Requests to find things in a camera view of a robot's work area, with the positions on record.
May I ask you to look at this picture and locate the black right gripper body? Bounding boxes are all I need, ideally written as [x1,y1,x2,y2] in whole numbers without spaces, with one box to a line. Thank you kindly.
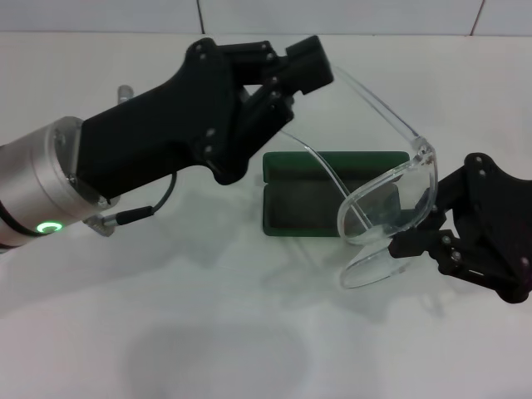
[436,152,532,304]

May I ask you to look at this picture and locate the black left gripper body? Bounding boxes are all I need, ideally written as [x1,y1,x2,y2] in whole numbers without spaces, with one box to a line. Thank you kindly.
[72,37,293,200]

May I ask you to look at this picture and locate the clear white plastic glasses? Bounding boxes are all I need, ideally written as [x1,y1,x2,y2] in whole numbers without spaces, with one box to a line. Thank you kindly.
[278,64,442,291]

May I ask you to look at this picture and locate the green glasses case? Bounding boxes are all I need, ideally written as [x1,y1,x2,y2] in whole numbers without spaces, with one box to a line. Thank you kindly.
[261,150,411,240]

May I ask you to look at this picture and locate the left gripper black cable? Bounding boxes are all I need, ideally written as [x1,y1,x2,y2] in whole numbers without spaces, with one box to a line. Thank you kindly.
[85,85,180,239]

